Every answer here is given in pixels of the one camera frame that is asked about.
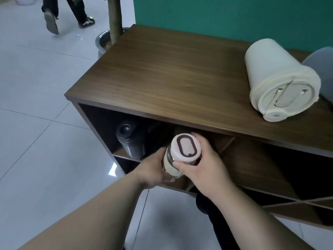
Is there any person's right hand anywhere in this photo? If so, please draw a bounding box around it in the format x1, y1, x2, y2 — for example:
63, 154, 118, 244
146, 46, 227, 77
173, 132, 236, 199

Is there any person's left hand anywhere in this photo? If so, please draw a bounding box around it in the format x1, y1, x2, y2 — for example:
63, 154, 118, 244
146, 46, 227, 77
135, 147, 177, 189

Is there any cream bottle with brown-ringed lid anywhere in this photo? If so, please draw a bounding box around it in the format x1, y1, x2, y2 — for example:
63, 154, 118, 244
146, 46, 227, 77
162, 133, 203, 183

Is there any person's right forearm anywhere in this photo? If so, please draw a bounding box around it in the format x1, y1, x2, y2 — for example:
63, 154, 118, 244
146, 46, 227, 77
208, 183, 317, 250

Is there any person's left forearm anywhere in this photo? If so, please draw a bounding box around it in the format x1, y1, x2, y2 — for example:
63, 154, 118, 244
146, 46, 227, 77
17, 168, 147, 250

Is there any black insulated bottle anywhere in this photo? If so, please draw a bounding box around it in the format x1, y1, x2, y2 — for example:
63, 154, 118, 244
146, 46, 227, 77
116, 120, 147, 161

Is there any person's black trouser leg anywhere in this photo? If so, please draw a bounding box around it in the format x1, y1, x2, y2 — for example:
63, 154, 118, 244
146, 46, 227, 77
195, 185, 236, 250

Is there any dark wooden shelf cabinet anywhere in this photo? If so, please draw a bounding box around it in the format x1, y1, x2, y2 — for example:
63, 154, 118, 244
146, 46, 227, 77
64, 24, 333, 231

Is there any silver metal plant pot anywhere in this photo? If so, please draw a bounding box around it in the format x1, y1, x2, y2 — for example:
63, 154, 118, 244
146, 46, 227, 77
95, 27, 130, 59

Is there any large cream lidded cup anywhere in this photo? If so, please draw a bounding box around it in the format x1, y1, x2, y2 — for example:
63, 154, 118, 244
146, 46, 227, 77
244, 38, 321, 122

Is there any brown tree trunk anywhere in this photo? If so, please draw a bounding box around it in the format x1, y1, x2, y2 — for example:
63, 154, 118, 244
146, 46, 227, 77
108, 0, 123, 45

